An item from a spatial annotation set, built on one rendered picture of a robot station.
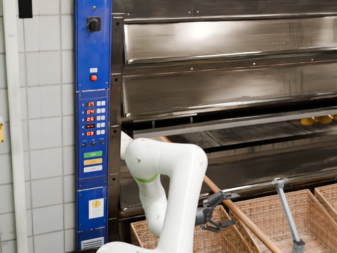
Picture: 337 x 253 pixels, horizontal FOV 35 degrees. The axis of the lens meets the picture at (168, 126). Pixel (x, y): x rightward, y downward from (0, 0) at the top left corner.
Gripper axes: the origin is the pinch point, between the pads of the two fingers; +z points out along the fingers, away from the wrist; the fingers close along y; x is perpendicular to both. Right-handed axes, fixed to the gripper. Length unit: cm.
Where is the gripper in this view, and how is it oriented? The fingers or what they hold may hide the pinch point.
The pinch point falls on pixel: (233, 209)
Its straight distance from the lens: 238.1
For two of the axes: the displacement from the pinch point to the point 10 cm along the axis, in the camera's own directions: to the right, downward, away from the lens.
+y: -0.6, 9.2, 3.9
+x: 4.1, 3.8, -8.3
